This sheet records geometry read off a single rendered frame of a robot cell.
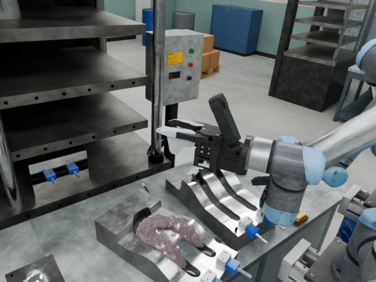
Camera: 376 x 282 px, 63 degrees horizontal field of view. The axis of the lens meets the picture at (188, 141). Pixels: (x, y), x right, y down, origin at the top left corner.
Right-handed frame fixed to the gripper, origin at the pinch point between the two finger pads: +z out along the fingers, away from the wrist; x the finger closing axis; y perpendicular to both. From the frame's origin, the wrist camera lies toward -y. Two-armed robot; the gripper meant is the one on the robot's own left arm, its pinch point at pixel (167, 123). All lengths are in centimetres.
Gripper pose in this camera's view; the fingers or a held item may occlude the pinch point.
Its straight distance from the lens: 72.4
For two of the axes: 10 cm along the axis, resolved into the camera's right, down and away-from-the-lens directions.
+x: 3.2, -3.1, 8.9
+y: -1.2, 9.3, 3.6
